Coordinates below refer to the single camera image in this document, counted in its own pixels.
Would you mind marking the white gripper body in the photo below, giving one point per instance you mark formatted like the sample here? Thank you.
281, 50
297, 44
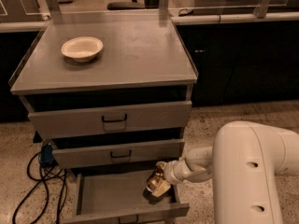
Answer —
171, 173

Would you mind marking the orange soda can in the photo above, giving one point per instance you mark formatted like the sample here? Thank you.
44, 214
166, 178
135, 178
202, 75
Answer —
155, 180

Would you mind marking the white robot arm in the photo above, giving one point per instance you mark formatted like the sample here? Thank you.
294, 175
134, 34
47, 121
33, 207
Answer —
242, 164

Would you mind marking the middle grey drawer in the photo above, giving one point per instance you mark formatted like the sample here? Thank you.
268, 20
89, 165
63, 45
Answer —
105, 155

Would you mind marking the grey drawer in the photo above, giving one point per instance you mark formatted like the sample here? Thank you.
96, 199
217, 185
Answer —
119, 196
111, 119
105, 155

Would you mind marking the bottom grey drawer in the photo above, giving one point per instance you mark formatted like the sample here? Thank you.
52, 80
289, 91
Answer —
119, 196

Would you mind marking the top grey drawer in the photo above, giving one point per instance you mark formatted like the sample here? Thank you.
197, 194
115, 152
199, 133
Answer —
111, 119

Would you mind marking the grey drawer cabinet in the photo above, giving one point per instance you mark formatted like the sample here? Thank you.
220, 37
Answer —
142, 62

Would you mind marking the blue power box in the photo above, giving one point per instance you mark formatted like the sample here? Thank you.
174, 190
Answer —
46, 158

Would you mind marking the dark lower cabinets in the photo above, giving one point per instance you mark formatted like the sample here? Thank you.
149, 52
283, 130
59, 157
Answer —
243, 62

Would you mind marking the white bowl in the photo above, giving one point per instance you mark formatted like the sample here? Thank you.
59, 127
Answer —
82, 49

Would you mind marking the black office chair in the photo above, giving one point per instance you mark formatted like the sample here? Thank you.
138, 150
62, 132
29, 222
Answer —
125, 5

